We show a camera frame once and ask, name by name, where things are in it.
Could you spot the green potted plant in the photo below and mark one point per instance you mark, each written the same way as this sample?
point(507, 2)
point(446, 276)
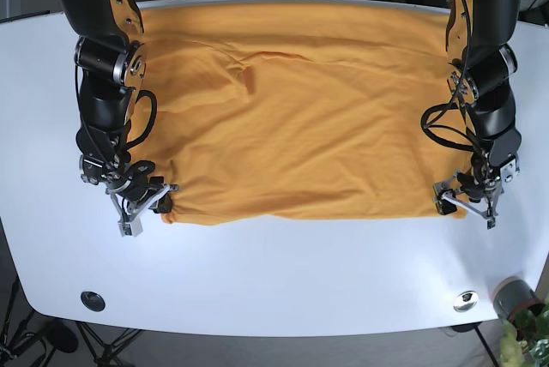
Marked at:
point(525, 339)

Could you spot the black table grommet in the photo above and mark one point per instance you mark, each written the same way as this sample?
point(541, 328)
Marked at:
point(93, 301)

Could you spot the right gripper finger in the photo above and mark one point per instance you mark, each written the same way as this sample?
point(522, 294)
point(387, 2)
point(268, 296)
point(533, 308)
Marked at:
point(129, 222)
point(156, 197)

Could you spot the orange yellow T-shirt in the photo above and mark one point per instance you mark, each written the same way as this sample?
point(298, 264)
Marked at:
point(305, 111)

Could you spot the grey plant pot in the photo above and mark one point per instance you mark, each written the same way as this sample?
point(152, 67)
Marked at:
point(513, 295)

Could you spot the silver table grommet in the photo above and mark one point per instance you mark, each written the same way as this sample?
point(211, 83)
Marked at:
point(465, 301)

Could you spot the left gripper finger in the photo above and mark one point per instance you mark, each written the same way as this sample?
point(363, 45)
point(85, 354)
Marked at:
point(449, 195)
point(489, 215)

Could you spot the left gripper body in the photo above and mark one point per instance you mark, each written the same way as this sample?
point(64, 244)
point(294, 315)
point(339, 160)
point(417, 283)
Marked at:
point(484, 181)

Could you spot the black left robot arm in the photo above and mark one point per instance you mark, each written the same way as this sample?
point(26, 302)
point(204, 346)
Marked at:
point(480, 116)

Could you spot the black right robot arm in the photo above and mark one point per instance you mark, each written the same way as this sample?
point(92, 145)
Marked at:
point(116, 113)

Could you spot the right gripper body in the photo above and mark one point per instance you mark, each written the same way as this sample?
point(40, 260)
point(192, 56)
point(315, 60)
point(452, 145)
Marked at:
point(131, 185)

